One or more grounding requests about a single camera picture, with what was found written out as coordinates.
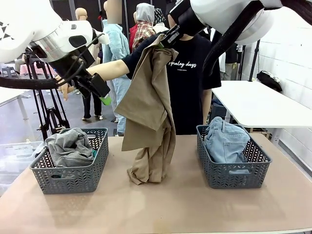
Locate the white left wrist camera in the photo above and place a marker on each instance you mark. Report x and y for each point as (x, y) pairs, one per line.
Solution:
(102, 39)

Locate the grey plastic woven-pattern basket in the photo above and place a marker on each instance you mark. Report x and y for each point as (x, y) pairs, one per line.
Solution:
(73, 181)
(231, 178)

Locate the dark storage crate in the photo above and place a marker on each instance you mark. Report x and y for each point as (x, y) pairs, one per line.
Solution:
(219, 113)

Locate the mannequin in blue fleece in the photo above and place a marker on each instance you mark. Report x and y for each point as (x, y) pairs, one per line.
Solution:
(117, 44)

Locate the beige trousers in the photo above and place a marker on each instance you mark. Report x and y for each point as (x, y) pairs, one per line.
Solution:
(148, 97)

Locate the person's right forearm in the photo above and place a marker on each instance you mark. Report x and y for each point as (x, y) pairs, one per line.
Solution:
(109, 69)

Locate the person in black T-shirt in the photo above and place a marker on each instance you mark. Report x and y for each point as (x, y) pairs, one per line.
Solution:
(190, 92)

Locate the black garment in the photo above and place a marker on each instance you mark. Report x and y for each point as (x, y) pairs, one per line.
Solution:
(269, 80)

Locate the black camera tripod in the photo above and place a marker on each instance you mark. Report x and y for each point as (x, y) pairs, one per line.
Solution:
(51, 117)

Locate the person's right hand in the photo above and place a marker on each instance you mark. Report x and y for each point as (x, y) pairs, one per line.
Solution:
(68, 90)

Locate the teal top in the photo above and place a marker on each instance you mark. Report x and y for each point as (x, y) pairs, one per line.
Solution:
(94, 153)

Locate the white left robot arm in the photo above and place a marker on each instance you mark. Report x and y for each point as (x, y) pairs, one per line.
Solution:
(24, 24)

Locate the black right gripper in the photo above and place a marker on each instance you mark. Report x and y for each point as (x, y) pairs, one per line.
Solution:
(190, 19)

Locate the black stand pole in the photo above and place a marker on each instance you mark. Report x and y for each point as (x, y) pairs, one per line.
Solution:
(253, 63)
(241, 63)

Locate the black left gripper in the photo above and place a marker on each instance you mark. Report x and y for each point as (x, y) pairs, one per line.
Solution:
(92, 85)

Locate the person's left forearm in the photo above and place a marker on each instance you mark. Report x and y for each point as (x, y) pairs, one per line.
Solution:
(207, 107)

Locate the light blue denim shorts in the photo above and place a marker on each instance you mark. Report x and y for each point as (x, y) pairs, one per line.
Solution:
(226, 143)

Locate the mannequin in plaid shirt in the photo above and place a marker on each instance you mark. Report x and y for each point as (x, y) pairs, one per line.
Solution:
(143, 26)

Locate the clear plastic storage box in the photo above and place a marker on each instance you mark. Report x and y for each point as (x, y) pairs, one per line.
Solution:
(17, 156)

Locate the white desk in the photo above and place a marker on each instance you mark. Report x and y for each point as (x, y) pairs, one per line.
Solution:
(9, 96)

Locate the grey top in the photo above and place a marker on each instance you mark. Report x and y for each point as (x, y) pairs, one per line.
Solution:
(68, 148)

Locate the table with pink cloth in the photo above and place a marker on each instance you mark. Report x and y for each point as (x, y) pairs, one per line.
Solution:
(42, 70)

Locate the white side table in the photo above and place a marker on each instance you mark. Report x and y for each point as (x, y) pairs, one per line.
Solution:
(263, 104)

